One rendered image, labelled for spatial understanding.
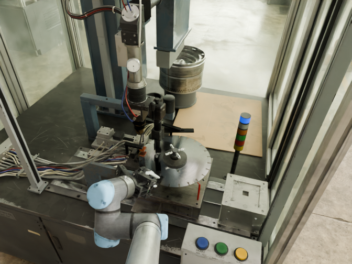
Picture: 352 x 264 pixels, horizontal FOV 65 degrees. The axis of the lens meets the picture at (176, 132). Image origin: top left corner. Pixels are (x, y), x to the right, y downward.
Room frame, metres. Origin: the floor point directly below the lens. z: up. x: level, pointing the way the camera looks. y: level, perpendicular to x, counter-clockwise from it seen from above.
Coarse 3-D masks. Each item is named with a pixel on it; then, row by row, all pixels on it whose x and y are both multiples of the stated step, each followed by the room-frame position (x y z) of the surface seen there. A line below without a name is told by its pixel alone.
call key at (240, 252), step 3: (237, 249) 0.50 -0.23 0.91; (240, 249) 0.50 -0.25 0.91; (243, 249) 0.50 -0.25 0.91; (237, 252) 0.49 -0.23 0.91; (240, 252) 0.49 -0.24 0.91; (243, 252) 0.49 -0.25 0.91; (246, 252) 0.49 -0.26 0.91; (237, 255) 0.48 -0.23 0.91; (240, 255) 0.48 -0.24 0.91; (243, 255) 0.48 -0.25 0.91; (246, 255) 0.48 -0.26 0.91; (240, 258) 0.47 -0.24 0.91; (243, 258) 0.47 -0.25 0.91
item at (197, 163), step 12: (168, 144) 1.00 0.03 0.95; (180, 144) 1.00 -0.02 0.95; (192, 144) 1.00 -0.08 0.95; (144, 156) 0.91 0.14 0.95; (156, 156) 0.91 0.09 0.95; (192, 156) 0.92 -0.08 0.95; (204, 156) 0.92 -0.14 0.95; (156, 168) 0.84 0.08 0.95; (168, 168) 0.84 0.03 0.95; (180, 168) 0.84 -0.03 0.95; (192, 168) 0.84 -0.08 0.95; (204, 168) 0.85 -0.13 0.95; (168, 180) 0.77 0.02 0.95; (180, 180) 0.77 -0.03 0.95; (192, 180) 0.77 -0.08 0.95
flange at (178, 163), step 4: (164, 152) 0.93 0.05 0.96; (180, 152) 0.93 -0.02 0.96; (184, 152) 0.93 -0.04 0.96; (164, 156) 0.90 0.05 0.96; (168, 156) 0.90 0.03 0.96; (172, 156) 0.89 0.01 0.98; (180, 156) 0.90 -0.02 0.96; (184, 156) 0.91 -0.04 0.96; (164, 160) 0.88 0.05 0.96; (168, 160) 0.88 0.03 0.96; (172, 160) 0.88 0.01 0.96; (176, 160) 0.88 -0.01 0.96; (180, 160) 0.88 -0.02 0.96; (184, 160) 0.88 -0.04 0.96; (168, 164) 0.85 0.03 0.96; (172, 164) 0.85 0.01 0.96; (176, 164) 0.85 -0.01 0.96; (180, 164) 0.85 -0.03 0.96
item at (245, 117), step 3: (240, 114) 0.97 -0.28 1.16; (243, 114) 0.97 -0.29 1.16; (246, 114) 0.97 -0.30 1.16; (249, 114) 0.98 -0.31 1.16; (240, 117) 0.96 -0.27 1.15; (243, 117) 0.95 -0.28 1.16; (246, 117) 0.95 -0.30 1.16; (249, 117) 0.95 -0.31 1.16; (240, 120) 0.96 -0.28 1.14; (243, 120) 0.95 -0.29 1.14; (246, 120) 0.95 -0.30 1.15; (249, 120) 0.95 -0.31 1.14; (243, 123) 0.95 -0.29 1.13; (246, 123) 0.95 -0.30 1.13
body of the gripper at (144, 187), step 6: (138, 174) 0.65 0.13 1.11; (144, 174) 0.67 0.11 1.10; (150, 174) 0.68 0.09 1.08; (138, 180) 0.64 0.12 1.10; (144, 180) 0.63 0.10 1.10; (150, 180) 0.63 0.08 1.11; (156, 180) 0.66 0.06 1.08; (138, 186) 0.58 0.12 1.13; (144, 186) 0.62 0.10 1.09; (150, 186) 0.64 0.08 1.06; (138, 192) 0.57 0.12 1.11; (144, 192) 0.61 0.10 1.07; (150, 192) 0.63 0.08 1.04; (144, 198) 0.60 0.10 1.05
